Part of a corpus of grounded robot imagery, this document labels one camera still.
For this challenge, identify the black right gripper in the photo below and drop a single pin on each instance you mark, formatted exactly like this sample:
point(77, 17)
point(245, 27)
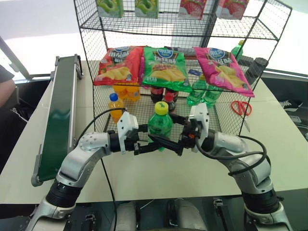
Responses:
point(190, 134)

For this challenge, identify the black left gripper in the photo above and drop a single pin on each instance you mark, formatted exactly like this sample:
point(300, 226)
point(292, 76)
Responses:
point(133, 142)

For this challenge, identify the green bottle with yellow cap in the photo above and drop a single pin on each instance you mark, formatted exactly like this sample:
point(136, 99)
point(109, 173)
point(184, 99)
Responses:
point(160, 125)

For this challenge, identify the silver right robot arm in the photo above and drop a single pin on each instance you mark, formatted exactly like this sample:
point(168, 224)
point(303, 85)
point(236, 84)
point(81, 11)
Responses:
point(250, 168)

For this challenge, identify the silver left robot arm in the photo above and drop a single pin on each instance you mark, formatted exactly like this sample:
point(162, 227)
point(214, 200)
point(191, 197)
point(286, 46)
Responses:
point(81, 158)

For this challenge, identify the green conveyor belt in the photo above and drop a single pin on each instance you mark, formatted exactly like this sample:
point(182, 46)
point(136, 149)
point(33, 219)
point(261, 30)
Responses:
point(61, 115)

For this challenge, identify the orange soda bottle blue cap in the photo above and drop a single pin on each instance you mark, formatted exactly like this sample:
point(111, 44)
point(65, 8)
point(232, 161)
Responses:
point(115, 107)

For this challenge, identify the green soda bottle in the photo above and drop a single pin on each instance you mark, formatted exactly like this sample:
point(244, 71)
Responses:
point(237, 50)
point(213, 96)
point(195, 93)

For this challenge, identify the green chips bag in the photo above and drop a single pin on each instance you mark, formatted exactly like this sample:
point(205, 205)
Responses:
point(166, 69)

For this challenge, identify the purple snack bag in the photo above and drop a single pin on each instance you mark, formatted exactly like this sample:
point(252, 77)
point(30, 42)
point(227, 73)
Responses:
point(142, 71)

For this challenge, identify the red chips bag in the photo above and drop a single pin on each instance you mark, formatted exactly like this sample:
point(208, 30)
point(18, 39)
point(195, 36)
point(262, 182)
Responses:
point(118, 67)

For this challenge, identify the pink chips bag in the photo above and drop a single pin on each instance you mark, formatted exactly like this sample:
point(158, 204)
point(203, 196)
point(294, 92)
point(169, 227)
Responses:
point(223, 72)

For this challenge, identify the grey rounded shape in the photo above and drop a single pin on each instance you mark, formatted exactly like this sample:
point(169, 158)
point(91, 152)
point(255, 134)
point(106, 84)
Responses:
point(186, 214)
point(126, 215)

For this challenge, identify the black ribbed cylinder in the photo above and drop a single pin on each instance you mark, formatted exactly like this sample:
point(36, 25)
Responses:
point(257, 69)

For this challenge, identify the red strawberry milk carton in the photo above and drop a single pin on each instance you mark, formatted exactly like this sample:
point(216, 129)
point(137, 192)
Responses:
point(192, 9)

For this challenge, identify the green juice carton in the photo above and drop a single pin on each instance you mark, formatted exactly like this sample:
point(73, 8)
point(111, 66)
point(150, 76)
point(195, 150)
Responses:
point(146, 9)

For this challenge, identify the green hanging snack packets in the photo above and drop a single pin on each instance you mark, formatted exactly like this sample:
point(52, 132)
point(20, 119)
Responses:
point(109, 8)

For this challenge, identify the red hanging snack packets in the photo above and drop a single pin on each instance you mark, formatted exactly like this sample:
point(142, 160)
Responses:
point(232, 9)

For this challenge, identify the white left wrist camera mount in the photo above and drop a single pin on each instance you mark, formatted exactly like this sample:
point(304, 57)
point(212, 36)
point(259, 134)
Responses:
point(126, 124)

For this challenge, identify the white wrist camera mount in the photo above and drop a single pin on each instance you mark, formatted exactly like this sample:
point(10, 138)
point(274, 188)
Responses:
point(201, 115)
point(126, 124)

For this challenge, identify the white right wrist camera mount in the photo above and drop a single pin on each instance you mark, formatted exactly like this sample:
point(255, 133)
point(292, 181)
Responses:
point(201, 115)

